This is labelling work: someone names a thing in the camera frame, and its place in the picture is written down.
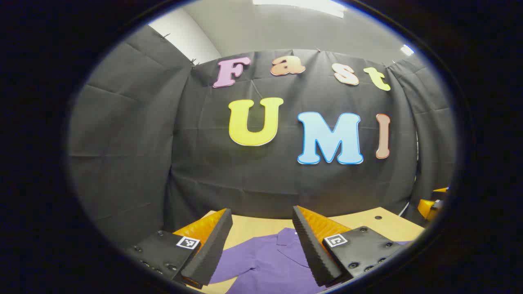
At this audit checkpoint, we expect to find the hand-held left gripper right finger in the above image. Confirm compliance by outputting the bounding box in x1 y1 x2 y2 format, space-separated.
292 205 403 287

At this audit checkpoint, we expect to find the long ceiling light panel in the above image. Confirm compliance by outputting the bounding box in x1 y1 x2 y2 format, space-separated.
253 0 348 18

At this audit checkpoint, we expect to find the black backdrop cloth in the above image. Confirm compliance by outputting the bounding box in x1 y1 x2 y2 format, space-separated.
67 24 456 249

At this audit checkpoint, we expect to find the purple knit shirt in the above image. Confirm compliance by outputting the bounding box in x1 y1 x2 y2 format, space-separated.
209 227 411 294

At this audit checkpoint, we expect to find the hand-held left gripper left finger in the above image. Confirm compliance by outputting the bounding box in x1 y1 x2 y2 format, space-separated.
125 208 233 290

